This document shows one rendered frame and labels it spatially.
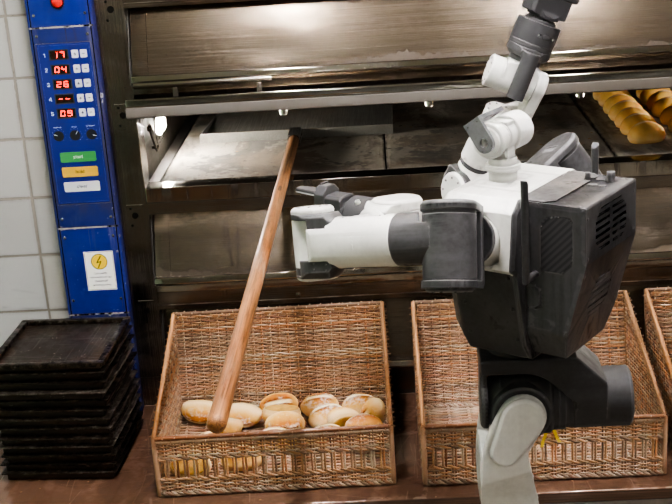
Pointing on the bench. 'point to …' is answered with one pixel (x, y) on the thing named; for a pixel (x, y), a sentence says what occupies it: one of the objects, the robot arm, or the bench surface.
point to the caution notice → (100, 270)
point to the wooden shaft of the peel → (219, 414)
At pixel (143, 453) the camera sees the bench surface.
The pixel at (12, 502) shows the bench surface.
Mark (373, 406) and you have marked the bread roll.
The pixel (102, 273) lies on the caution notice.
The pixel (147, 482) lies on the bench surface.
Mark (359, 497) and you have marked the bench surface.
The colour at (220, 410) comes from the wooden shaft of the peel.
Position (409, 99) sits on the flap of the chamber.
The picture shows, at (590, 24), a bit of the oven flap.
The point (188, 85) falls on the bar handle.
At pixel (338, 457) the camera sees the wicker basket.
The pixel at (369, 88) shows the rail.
